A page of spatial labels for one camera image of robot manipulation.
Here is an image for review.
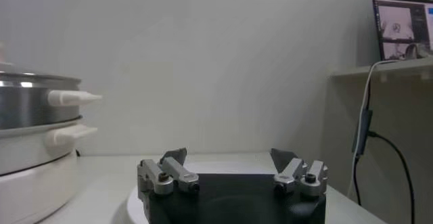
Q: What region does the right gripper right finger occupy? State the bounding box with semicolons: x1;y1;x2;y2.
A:
269;148;329;198

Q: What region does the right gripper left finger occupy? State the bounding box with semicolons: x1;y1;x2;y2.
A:
137;147;200;197

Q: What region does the perforated steel steamer basket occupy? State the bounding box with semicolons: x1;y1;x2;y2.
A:
0;78;104;132

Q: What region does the large white plate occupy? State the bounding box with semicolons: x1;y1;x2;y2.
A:
126;160;327;224

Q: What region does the white electric cooking pot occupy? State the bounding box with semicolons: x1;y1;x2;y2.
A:
0;122;99;224

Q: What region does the black inline cable adapter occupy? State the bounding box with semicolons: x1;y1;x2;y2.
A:
350;108;373;158

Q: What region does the black hanging cable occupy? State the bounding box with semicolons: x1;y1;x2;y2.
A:
367;130;416;224

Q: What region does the white hanging cable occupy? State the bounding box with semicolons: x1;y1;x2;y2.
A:
346;59;401;200

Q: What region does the laptop showing camera windows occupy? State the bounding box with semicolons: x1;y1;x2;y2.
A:
371;0;433;62

